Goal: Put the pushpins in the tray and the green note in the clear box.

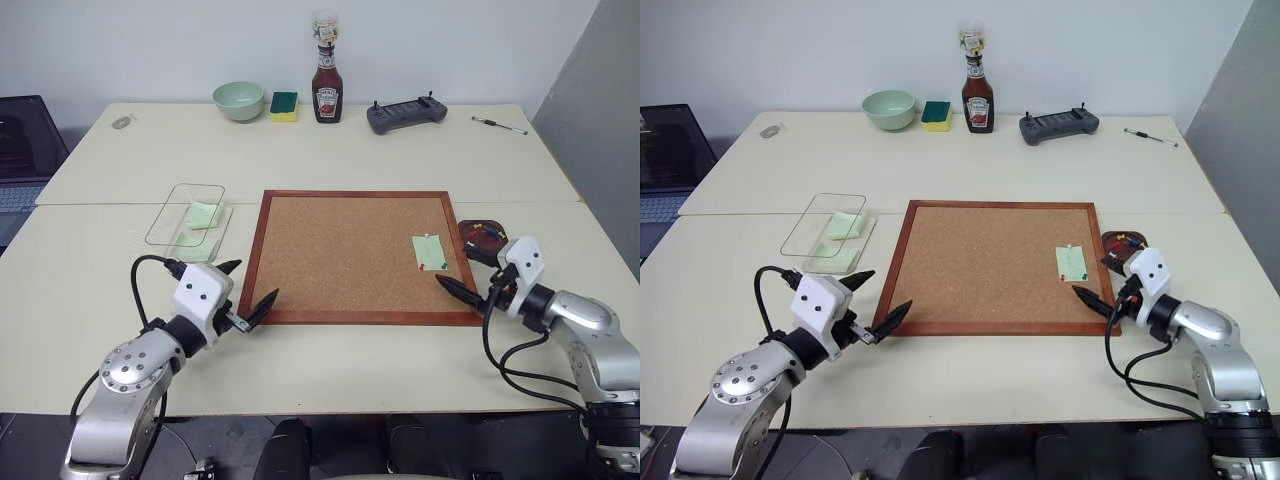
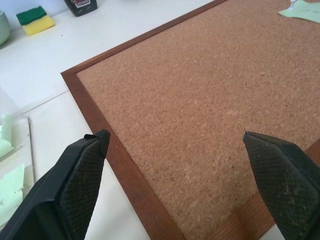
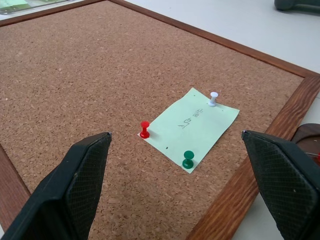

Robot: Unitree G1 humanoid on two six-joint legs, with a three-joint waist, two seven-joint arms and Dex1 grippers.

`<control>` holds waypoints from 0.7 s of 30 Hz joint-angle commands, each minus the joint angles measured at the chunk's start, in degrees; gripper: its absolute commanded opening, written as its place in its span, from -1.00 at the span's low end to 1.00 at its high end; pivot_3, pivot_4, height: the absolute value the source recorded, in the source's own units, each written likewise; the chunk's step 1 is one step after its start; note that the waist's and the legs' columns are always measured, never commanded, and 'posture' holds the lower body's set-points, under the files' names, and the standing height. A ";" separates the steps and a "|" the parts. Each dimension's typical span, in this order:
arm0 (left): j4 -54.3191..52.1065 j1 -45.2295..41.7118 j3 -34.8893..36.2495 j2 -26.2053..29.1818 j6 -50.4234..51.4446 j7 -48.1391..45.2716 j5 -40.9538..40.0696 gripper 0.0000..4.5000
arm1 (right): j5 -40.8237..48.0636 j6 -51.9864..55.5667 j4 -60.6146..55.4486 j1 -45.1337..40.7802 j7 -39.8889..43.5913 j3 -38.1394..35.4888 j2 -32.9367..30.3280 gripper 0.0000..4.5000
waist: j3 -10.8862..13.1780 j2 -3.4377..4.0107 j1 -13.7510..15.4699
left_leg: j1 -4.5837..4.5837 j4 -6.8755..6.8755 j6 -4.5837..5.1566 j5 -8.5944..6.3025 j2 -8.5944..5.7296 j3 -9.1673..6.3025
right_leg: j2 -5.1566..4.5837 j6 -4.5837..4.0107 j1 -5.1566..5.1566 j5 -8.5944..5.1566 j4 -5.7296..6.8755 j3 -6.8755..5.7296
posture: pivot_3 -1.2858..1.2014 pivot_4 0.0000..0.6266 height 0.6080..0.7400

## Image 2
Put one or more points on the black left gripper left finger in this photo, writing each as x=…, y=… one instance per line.
x=75, y=190

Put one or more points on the light green paper note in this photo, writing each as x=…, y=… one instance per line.
x=6, y=135
x=10, y=190
x=303, y=11

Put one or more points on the pale green cup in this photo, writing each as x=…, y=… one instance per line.
x=3, y=27

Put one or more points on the dark bottle with red label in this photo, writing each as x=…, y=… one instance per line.
x=80, y=7

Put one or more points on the green and yellow sponge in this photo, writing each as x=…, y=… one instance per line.
x=36, y=20

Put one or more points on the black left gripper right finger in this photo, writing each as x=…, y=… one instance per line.
x=277, y=180

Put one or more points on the wood-framed cork board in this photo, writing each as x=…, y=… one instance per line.
x=190, y=105

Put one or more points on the clear plastic box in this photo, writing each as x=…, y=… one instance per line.
x=13, y=150

